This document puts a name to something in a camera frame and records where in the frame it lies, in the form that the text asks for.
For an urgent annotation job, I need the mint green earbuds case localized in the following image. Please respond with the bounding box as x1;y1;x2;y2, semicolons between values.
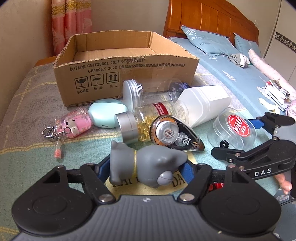
88;98;128;128

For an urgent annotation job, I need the red toy train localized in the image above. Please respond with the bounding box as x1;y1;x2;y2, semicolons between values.
208;183;224;192

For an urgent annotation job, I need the clear round box red label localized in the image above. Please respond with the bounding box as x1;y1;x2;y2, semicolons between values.
207;108;257;151

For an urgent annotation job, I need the blue bed sheet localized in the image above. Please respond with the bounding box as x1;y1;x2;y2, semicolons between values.
170;37;274;117

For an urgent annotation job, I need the pink white blanket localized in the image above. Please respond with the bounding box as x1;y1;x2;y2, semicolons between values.
248;49;295;96

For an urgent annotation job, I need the patterned table blanket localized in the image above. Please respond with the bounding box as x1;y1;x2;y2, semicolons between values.
0;62;280;241

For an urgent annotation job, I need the crumpled grey cloth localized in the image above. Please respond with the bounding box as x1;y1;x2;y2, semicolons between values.
228;53;250;68

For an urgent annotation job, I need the large white plastic bottle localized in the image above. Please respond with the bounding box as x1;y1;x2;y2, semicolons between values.
178;85;231;128

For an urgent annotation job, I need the blue pillow far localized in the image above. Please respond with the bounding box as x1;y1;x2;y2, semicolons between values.
234;33;261;57

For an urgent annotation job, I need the blue pillow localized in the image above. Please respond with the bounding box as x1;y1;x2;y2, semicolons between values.
181;25;239;56
234;33;261;57

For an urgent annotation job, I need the blue pillow near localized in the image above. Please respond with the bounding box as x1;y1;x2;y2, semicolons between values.
181;25;239;56

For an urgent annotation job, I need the correction tape dispenser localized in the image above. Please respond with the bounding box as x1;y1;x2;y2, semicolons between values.
149;115;205;152

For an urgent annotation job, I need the clear jar with gold capsules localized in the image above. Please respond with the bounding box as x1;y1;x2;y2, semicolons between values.
115;100;189;144

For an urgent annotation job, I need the wooden bed headboard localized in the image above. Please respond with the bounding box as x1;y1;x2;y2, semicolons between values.
163;0;259;44

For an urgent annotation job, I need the empty clear plastic jar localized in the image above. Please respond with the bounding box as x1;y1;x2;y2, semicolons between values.
122;79;189;111

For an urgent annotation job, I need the open cardboard box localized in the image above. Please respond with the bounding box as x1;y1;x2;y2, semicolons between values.
53;30;199;107

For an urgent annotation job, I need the pink floral curtain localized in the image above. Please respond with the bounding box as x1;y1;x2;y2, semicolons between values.
51;0;92;55

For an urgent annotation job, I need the pink cat keychain bottle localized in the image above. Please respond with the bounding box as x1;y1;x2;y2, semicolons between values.
42;107;92;160

